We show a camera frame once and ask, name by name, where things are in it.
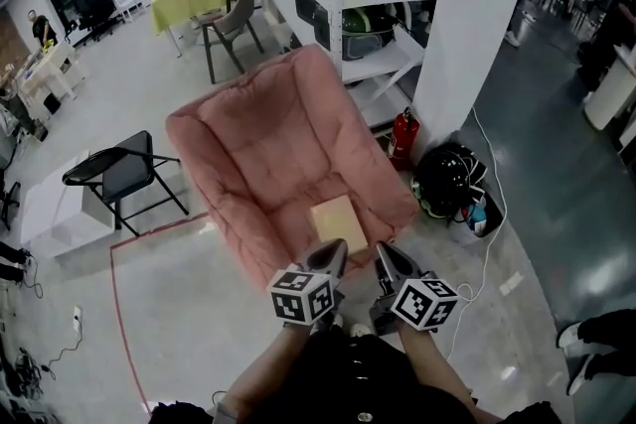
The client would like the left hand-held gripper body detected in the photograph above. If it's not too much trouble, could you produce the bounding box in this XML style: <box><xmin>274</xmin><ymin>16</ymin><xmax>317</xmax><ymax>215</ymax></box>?
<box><xmin>267</xmin><ymin>264</ymin><xmax>346</xmax><ymax>332</ymax></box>

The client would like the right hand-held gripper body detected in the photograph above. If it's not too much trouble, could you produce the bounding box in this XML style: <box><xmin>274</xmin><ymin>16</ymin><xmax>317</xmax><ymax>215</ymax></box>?
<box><xmin>368</xmin><ymin>272</ymin><xmax>461</xmax><ymax>337</ymax></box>

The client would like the beige square cushion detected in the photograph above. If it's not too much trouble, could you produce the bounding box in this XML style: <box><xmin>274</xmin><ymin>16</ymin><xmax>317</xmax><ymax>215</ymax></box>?
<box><xmin>308</xmin><ymin>194</ymin><xmax>371</xmax><ymax>265</ymax></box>

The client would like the pink padded armchair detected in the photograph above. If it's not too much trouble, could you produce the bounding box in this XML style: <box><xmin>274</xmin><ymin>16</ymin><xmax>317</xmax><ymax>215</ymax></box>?
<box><xmin>165</xmin><ymin>43</ymin><xmax>420</xmax><ymax>300</ymax></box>

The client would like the person's left forearm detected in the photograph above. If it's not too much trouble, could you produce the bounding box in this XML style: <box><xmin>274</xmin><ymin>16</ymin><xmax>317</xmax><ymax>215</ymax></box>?
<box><xmin>218</xmin><ymin>322</ymin><xmax>320</xmax><ymax>424</ymax></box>

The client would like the person's right forearm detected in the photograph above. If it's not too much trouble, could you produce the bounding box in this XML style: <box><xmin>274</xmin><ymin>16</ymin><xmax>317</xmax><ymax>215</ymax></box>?
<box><xmin>397</xmin><ymin>324</ymin><xmax>479</xmax><ymax>414</ymax></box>

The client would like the grey open bag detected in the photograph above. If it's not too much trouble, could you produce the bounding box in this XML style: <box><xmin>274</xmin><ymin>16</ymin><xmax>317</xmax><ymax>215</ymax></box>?
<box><xmin>455</xmin><ymin>182</ymin><xmax>506</xmax><ymax>239</ymax></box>

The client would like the glossy black helmet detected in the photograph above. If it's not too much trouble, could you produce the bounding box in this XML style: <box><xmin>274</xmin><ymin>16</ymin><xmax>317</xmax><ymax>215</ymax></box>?
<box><xmin>410</xmin><ymin>143</ymin><xmax>491</xmax><ymax>220</ymax></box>

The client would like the person's black clothing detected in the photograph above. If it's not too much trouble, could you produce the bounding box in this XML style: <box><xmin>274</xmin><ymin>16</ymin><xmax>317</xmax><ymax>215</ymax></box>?
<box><xmin>148</xmin><ymin>326</ymin><xmax>563</xmax><ymax>424</ymax></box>

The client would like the red fire extinguisher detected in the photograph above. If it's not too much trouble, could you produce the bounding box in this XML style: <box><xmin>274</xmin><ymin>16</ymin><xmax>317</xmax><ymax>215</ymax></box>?
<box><xmin>387</xmin><ymin>105</ymin><xmax>421</xmax><ymax>173</ymax></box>

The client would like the black folding chair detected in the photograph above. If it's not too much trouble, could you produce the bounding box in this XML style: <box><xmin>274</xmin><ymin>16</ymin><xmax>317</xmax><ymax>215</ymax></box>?
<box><xmin>61</xmin><ymin>129</ymin><xmax>192</xmax><ymax>237</ymax></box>

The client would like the green helmet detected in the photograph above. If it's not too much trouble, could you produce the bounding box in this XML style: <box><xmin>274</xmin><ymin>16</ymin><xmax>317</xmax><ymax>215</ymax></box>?
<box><xmin>342</xmin><ymin>4</ymin><xmax>399</xmax><ymax>62</ymax></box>

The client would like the beige chair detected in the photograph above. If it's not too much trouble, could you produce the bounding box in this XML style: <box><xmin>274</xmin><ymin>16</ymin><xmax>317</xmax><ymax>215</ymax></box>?
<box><xmin>195</xmin><ymin>0</ymin><xmax>266</xmax><ymax>86</ymax></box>

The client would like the low white box table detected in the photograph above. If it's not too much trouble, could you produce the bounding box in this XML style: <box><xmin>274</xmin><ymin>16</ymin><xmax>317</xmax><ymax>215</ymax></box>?
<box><xmin>19</xmin><ymin>148</ymin><xmax>186</xmax><ymax>260</ymax></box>

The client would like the white round counter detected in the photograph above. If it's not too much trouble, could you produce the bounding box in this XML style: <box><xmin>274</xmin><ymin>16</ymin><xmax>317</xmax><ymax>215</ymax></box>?
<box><xmin>582</xmin><ymin>44</ymin><xmax>636</xmax><ymax>131</ymax></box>

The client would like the black office chair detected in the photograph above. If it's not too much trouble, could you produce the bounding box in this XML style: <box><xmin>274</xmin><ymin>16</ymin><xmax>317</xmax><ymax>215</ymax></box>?
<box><xmin>64</xmin><ymin>0</ymin><xmax>121</xmax><ymax>47</ymax></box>

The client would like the long white cable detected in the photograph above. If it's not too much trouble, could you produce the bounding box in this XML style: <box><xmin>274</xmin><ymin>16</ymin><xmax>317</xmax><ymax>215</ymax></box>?
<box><xmin>448</xmin><ymin>103</ymin><xmax>509</xmax><ymax>359</ymax></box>

